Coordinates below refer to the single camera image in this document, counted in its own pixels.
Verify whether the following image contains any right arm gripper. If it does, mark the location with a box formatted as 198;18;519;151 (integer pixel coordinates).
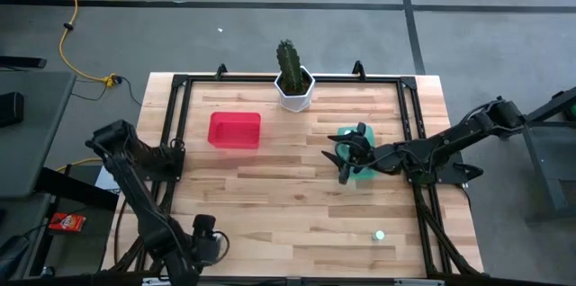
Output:
320;122;401;185

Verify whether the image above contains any teal translucent plastic bin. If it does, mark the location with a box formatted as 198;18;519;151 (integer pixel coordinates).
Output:
336;124;378;183

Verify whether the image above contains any pink translucent plastic bin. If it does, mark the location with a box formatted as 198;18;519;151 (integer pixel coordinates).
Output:
207;111;263;150

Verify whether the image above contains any white hexagonal plant pot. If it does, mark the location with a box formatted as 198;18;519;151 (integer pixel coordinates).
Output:
274;65;316;113

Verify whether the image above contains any tall green cactus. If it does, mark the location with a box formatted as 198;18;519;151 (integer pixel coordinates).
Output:
275;39;305;95

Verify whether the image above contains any white paper sheet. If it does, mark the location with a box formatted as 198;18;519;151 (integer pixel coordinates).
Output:
94;165;122;193

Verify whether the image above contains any orange snack packet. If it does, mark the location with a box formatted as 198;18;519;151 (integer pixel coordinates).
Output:
48;211;87;233

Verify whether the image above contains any black side cart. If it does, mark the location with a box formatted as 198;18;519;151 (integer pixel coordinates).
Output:
0;165;122;286

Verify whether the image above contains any grey desk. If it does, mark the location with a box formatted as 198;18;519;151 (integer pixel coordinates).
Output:
0;69;77;200

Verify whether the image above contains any dark grey metal stand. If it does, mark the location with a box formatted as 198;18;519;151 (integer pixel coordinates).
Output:
521;85;576;224

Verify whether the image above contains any black speaker box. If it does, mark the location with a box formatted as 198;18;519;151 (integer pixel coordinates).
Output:
0;91;25;128

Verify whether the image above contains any black flat bar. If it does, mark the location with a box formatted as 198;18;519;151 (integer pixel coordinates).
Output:
0;55;48;70

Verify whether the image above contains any black aluminium rig frame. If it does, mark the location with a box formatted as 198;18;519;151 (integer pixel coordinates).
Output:
101;59;487;286

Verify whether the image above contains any yellow cable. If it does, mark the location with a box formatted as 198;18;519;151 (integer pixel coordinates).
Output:
54;157;104;174
52;0;119;88

